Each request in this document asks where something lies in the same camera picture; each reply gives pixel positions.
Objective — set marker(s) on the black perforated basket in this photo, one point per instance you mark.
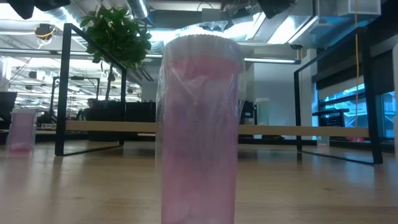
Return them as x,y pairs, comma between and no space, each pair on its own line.
334,119

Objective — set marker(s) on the person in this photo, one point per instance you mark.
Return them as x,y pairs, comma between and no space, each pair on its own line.
90,104

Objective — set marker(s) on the white ceiling box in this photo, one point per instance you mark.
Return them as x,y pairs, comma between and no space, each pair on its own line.
357,7

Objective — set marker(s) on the wooden shelf black metal frame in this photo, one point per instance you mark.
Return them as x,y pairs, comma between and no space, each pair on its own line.
102,126

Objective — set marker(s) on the green potted plant black pot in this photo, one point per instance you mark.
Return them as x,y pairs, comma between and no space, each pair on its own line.
118,37

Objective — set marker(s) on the dome security camera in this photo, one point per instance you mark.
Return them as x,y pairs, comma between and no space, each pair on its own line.
296,46

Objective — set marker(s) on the green medicine bottle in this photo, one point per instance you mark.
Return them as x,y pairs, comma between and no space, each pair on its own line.
262,113

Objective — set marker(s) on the clear medicine bottle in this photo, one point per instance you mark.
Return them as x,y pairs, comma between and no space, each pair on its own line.
322,142

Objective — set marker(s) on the large pink plastic cup stack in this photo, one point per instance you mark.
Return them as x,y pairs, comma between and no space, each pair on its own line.
199,140

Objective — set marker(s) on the black background rig frame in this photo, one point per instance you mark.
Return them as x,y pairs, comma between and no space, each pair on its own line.
77,77

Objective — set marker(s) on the silver ventilation duct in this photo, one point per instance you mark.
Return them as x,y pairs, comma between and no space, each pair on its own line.
140,7

